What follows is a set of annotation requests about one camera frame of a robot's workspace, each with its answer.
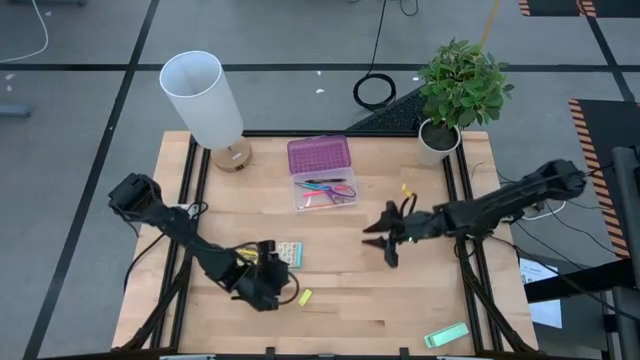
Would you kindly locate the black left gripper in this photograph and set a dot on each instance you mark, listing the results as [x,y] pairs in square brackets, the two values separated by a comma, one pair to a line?
[262,285]

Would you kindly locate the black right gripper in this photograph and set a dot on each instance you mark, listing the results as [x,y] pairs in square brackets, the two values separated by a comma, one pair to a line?
[415,225]

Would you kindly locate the yellow green crayon box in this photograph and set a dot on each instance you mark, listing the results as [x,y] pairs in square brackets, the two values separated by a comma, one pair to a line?
[248,255]

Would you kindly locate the teal sticky note pad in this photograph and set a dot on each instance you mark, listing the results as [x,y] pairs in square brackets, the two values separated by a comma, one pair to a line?
[292,254]

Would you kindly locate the small yellow eraser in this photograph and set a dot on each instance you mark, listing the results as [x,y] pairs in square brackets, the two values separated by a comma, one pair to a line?
[305,297]

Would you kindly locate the orange pencil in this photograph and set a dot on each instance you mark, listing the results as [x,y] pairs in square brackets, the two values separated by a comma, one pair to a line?
[320,205]

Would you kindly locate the black pen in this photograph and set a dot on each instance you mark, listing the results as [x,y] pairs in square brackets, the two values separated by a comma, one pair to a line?
[325,180]

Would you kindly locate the pink pencil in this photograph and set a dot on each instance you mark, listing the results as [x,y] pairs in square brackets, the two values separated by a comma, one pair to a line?
[312,193]

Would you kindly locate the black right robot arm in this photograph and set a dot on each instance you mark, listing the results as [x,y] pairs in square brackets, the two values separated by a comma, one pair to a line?
[500,205]

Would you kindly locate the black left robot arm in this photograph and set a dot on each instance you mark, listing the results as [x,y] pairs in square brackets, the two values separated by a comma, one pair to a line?
[170,220]

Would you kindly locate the clear purple-lid pencil case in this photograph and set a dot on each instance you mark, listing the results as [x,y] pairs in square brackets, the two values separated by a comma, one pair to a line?
[320,155]

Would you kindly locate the black floor mat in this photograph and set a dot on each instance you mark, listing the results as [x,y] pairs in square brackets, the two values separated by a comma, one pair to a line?
[395,120]

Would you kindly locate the white paper sheet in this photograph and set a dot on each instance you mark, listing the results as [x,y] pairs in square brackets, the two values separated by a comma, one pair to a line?
[532,272]

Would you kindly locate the green plant in white pot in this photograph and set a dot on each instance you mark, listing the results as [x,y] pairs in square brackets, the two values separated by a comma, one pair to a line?
[460,85]

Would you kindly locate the white shade table lamp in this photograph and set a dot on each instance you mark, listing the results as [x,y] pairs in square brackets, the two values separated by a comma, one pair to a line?
[200,100]

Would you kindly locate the grey metal stand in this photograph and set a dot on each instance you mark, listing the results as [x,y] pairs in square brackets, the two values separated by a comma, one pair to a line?
[625,200]

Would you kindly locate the hazard striped black mat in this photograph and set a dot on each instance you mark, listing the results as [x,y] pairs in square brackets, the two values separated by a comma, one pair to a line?
[610,125]
[550,7]

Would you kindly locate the grey floor foot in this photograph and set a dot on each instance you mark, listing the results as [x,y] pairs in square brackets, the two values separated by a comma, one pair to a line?
[12,111]

